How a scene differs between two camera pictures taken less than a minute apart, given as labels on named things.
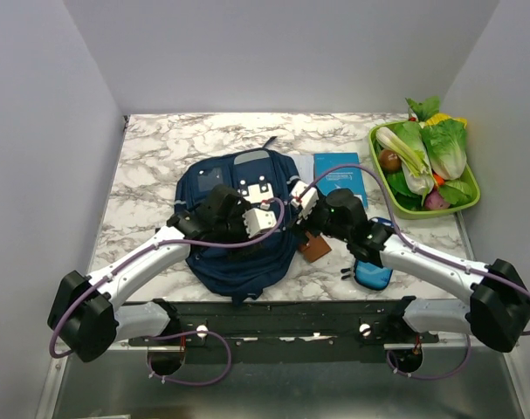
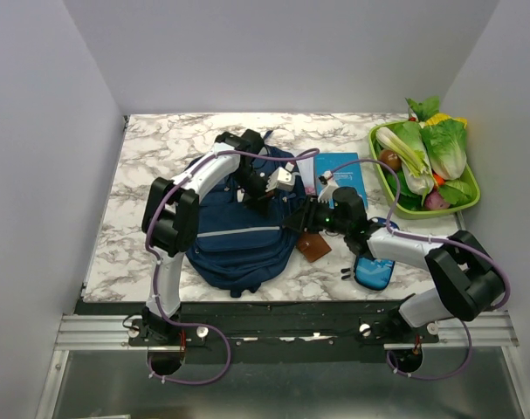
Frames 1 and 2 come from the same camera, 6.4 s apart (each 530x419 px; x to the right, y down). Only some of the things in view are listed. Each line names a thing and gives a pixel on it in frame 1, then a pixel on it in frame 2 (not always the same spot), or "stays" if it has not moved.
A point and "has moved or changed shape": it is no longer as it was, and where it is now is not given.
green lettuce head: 445,137 stays
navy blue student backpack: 255,271 has moved or changed shape
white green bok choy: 405,140 stays
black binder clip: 345,270 stays
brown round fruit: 390,161 stays
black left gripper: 240,209 → 260,201
